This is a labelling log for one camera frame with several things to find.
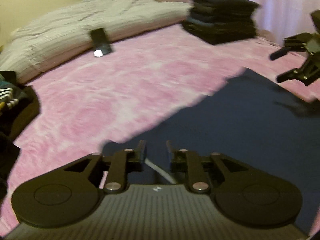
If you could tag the grey duvet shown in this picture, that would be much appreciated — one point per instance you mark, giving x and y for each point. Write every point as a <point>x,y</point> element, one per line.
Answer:
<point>75,17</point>

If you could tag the pile of dark clothes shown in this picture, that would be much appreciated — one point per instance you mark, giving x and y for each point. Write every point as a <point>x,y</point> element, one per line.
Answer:
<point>15,110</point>

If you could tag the stack of folded dark clothes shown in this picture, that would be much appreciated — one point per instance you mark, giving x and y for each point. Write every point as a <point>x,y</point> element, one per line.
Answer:
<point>220,17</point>

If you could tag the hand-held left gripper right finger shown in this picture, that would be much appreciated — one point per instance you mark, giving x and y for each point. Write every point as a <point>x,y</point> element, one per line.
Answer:
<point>169,153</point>

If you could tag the navy blue shirt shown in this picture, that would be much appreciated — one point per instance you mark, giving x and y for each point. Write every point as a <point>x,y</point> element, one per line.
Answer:
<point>237,117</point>

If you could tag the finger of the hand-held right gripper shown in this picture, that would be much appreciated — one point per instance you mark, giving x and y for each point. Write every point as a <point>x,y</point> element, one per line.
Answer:
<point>278,53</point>
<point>286,76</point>

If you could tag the black phone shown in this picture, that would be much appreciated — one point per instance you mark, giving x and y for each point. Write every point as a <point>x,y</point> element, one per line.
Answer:
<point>100,40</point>

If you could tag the pink floral blanket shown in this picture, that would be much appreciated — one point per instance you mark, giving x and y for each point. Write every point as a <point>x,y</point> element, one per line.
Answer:
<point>112,85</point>

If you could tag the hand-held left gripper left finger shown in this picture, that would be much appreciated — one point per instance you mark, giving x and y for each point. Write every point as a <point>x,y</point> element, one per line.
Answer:
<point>143,153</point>

